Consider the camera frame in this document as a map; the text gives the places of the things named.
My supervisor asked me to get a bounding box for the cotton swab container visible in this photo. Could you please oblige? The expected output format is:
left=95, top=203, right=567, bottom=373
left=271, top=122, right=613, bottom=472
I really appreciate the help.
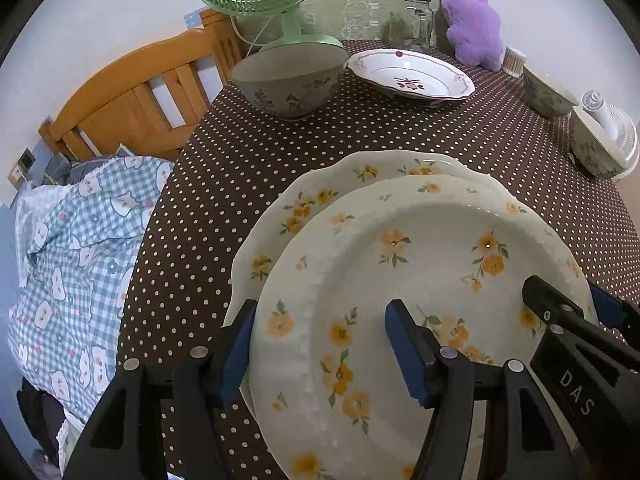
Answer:
left=502, top=46, right=527, bottom=79

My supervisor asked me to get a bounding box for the purple plush toy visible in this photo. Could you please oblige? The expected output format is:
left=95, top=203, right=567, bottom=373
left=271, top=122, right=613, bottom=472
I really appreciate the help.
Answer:
left=440, top=0, right=504, bottom=72

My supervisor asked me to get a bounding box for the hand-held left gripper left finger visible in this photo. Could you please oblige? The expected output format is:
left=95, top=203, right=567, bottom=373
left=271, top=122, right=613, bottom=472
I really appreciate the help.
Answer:
left=62, top=299, right=273, bottom=480

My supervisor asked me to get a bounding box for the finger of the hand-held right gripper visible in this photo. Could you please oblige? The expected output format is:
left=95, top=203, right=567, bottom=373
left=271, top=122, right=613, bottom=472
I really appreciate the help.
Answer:
left=589, top=284, right=640, bottom=347
left=521, top=275, right=589, bottom=332

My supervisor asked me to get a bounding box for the wooden chair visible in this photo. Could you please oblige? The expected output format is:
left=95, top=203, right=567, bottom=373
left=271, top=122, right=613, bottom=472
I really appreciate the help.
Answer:
left=39, top=7, right=247, bottom=163

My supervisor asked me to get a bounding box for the dark cloth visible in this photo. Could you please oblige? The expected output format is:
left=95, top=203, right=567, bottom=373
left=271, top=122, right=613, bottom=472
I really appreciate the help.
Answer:
left=16, top=377, right=67, bottom=467

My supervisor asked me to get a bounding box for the red patterned white plate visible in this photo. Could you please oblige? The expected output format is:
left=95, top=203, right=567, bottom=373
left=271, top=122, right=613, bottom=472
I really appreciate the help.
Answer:
left=346, top=49, right=476, bottom=107

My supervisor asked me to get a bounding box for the glass jar with dark lid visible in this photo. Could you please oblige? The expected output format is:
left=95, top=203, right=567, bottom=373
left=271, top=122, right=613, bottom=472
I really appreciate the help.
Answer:
left=385, top=0, right=434, bottom=54

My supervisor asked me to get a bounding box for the small grey floral bowl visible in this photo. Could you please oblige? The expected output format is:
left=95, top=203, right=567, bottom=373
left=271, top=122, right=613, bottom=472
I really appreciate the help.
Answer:
left=570, top=106, right=636, bottom=179
left=522, top=64, right=581, bottom=118

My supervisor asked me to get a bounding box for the white fan cable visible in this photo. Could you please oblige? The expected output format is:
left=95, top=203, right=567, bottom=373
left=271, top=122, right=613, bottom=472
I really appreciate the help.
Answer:
left=229, top=14, right=268, bottom=57

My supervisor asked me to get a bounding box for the brown polka dot tablecloth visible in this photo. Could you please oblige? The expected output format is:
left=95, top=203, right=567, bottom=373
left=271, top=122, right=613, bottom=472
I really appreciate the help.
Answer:
left=115, top=39, right=640, bottom=480

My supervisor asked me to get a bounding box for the white standing fan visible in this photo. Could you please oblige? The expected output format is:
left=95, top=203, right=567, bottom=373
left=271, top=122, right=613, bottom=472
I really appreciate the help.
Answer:
left=580, top=89, right=640, bottom=182

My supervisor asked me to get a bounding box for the yellow floral plate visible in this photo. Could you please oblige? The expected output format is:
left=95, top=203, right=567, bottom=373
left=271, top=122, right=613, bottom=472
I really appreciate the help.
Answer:
left=247, top=175, right=599, bottom=480
left=222, top=151, right=507, bottom=411

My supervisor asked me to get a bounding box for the blue checkered printed blanket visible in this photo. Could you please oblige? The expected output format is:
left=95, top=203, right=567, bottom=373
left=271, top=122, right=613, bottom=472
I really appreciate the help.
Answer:
left=7, top=155, right=176, bottom=472

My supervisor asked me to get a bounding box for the large grey floral bowl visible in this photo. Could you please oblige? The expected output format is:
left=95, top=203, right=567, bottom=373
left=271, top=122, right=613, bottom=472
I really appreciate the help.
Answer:
left=229, top=40, right=349, bottom=121

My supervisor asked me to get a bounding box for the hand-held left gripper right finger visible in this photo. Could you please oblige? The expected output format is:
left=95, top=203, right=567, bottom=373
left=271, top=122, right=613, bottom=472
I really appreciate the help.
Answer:
left=384, top=299, right=588, bottom=480

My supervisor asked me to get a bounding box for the grey pillow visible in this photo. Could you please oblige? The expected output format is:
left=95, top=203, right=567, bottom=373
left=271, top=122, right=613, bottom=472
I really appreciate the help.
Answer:
left=42, top=152, right=133, bottom=187

